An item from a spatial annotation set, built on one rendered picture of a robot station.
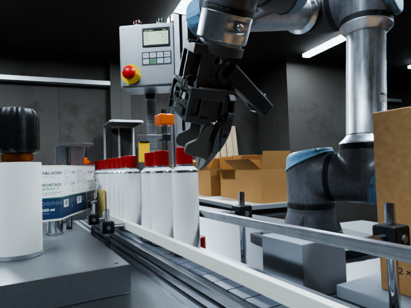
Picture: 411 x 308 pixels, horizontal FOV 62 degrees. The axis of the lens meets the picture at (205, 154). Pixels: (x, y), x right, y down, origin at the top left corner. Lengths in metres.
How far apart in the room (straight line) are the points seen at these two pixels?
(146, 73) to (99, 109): 4.55
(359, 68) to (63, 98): 5.02
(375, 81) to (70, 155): 0.95
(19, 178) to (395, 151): 0.66
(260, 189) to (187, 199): 1.87
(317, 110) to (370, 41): 5.19
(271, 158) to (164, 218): 1.83
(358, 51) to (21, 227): 0.80
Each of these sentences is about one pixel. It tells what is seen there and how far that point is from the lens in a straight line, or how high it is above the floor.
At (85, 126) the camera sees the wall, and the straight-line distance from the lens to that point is 5.53.
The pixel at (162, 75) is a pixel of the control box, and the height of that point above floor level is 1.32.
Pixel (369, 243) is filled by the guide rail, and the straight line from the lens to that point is 0.40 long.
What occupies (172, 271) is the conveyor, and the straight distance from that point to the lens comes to 0.62.
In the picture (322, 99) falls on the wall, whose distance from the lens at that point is 6.16.
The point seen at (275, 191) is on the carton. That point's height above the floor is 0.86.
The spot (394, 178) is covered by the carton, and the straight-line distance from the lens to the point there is 0.58.
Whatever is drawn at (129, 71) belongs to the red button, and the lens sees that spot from 1.03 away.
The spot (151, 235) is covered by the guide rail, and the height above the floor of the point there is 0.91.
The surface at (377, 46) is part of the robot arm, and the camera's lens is 0.88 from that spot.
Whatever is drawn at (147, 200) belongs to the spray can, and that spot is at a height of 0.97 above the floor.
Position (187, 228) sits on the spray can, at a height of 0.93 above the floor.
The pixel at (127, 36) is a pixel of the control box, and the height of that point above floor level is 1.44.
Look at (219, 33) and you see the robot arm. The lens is 0.50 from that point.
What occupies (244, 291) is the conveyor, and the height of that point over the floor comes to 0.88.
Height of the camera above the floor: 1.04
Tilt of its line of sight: 2 degrees up
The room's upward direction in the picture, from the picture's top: 2 degrees counter-clockwise
